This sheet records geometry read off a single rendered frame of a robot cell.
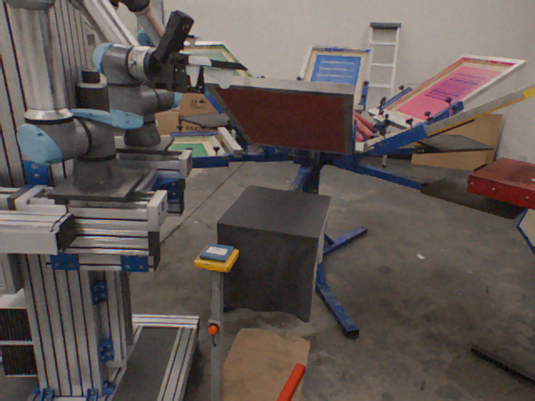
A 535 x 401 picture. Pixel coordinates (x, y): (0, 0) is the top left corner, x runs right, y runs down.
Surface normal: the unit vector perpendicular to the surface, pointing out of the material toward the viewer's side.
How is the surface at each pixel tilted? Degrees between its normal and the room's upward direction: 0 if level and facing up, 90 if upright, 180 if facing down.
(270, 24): 90
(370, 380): 0
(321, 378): 0
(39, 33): 90
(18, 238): 90
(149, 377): 0
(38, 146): 98
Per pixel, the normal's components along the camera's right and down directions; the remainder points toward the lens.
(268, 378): 0.04, -0.92
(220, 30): -0.24, 0.36
